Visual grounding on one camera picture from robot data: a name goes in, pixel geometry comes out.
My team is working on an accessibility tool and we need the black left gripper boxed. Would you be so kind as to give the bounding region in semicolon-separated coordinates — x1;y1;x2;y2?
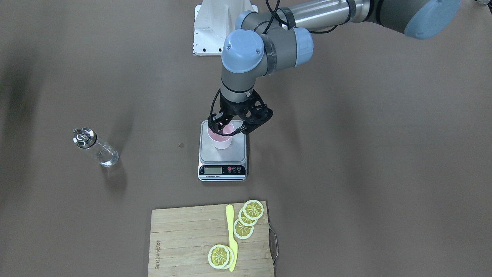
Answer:
209;94;246;134

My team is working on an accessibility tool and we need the pink plastic cup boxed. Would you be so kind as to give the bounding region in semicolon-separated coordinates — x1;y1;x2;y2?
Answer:
207;122;235;150

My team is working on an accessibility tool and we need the glass sauce bottle steel spout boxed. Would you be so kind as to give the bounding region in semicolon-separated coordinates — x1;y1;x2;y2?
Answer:
73;127;119;168

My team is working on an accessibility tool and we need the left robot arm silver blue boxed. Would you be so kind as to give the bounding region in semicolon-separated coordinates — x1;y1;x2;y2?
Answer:
208;0;460;136

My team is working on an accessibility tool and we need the silver digital kitchen scale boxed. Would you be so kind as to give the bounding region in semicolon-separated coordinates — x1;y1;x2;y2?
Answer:
198;120;248;181

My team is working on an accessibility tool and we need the lemon slice middle stack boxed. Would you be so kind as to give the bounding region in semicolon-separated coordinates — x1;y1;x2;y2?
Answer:
238;208;258;227

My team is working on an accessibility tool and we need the lemon slice stack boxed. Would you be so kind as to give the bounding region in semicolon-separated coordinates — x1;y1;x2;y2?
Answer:
233;219;254;240
238;208;258;227

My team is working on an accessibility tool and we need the lemon slice lower stack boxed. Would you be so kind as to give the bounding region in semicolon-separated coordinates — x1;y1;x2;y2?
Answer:
233;219;254;240

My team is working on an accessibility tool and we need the yellow plastic knife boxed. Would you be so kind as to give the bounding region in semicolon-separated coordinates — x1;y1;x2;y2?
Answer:
226;204;238;272

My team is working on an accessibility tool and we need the bamboo cutting board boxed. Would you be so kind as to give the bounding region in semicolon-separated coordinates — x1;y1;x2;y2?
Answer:
148;201;275;277

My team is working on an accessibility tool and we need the lemon slice front pair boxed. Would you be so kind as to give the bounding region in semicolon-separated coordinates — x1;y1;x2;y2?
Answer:
208;244;236;270

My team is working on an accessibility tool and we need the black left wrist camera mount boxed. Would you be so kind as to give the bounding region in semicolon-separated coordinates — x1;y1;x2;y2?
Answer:
238;90;273;134

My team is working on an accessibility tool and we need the black looped camera cable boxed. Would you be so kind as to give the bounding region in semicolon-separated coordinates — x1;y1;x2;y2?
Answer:
208;88;246;136

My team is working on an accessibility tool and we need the white pedestal column base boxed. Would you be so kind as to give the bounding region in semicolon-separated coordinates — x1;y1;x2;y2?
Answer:
192;0;258;56

